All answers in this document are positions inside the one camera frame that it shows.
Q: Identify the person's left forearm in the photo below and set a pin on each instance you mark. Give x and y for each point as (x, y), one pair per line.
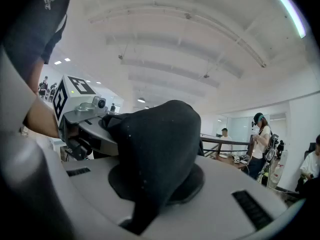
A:
(42, 119)

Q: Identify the brown wooden table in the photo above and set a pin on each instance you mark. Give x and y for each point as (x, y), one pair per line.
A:
(225, 161)

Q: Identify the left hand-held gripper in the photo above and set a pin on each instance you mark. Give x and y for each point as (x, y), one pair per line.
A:
(60, 101)

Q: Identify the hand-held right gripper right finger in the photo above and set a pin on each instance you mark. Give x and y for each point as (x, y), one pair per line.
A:
(215, 209)

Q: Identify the white plate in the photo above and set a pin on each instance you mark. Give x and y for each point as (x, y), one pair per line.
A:
(223, 156)

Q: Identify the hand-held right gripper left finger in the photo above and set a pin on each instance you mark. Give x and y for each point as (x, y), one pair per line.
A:
(90, 194)

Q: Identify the black swivel chair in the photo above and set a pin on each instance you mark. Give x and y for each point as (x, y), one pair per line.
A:
(310, 149)

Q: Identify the long tube light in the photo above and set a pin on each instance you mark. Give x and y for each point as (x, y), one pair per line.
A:
(290, 11)

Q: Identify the round pendant lamp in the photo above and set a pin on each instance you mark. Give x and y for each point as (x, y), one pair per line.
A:
(141, 100)

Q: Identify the square panel light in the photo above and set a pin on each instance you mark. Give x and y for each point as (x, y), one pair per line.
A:
(57, 62)
(67, 59)

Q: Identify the small silver gripper camera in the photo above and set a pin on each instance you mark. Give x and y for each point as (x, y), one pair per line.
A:
(100, 103)

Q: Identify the idle hand-held gripper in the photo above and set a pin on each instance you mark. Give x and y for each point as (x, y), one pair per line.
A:
(236, 160)

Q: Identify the person's left hand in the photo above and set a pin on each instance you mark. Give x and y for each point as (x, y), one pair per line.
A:
(72, 134)

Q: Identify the black cloth garment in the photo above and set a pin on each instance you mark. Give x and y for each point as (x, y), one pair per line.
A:
(160, 139)

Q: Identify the person's dark t-shirt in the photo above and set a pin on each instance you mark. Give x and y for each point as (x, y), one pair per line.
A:
(30, 21)

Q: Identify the white plastic jug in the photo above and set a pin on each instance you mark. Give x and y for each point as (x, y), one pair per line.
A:
(277, 175)

